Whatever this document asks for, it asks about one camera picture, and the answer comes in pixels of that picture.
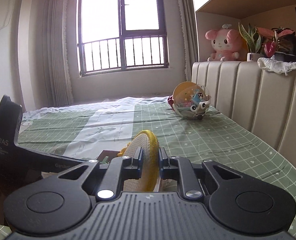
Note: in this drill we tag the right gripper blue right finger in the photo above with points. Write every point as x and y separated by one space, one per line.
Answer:
163 161

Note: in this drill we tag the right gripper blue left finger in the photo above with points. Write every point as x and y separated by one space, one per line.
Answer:
137 163

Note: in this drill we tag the yellow round brush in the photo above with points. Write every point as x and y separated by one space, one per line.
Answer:
150 170

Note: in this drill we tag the green grid bed sheet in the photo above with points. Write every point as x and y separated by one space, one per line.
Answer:
84 131

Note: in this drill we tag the clear ball toy with eyes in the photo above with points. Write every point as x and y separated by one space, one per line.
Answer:
190 100

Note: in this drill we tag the beige left curtain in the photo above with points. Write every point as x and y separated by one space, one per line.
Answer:
55 53

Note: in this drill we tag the beige curtain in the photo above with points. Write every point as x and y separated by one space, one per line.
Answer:
55 53
190 37

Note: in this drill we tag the beige padded headboard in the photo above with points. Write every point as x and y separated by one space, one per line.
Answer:
262 102

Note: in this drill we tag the dark framed window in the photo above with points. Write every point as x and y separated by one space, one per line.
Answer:
121 35

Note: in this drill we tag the pink bunny plush doll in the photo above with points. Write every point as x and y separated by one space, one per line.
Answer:
226 42

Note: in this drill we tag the white crumpled cloth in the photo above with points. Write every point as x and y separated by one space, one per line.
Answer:
278 67

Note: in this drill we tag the snake plant in white pot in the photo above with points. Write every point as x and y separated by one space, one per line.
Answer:
253 40

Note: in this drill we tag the red leafed potted plant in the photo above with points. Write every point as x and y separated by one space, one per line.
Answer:
278 40

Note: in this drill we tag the beige right curtain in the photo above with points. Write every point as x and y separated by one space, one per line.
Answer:
190 37

